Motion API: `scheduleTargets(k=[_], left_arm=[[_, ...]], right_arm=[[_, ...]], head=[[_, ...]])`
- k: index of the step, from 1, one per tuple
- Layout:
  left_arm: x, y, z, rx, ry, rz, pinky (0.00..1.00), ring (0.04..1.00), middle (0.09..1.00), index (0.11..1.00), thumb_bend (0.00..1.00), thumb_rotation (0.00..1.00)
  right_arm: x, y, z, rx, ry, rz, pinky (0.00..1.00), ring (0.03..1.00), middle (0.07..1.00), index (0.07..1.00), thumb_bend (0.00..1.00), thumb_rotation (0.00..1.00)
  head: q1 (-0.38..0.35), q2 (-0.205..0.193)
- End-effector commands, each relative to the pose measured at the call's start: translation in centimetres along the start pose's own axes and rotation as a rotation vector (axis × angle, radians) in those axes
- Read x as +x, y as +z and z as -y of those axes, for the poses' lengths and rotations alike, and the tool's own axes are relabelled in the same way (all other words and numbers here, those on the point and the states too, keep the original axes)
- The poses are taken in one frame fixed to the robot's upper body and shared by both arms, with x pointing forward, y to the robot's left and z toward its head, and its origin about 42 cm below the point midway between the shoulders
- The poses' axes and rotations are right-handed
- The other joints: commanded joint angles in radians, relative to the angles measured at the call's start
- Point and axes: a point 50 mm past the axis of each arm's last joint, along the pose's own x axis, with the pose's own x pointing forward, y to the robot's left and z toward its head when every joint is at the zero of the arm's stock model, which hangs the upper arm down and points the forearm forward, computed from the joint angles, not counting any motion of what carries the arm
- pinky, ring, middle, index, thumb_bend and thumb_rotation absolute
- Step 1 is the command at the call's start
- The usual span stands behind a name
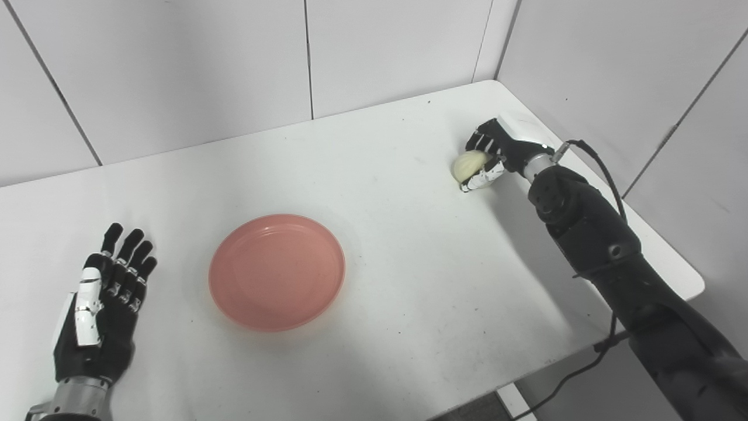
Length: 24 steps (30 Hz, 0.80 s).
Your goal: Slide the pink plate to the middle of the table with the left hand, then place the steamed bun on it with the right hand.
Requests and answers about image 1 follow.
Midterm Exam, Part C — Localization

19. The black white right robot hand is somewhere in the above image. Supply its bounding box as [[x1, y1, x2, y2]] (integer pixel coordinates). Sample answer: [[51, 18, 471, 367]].
[[459, 116, 556, 193]]

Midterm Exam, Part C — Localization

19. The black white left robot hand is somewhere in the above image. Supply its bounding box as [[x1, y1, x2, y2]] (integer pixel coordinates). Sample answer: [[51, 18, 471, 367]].
[[53, 222, 158, 388]]

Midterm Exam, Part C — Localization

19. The cream steamed bun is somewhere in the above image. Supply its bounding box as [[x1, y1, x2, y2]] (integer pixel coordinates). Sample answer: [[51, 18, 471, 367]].
[[452, 150, 493, 183]]

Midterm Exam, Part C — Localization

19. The pink round plate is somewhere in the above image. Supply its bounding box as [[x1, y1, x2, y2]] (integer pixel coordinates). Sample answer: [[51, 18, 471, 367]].
[[209, 213, 347, 333]]

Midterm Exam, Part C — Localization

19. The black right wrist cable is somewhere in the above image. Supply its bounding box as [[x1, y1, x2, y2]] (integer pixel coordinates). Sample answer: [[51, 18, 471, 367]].
[[511, 139, 629, 421]]

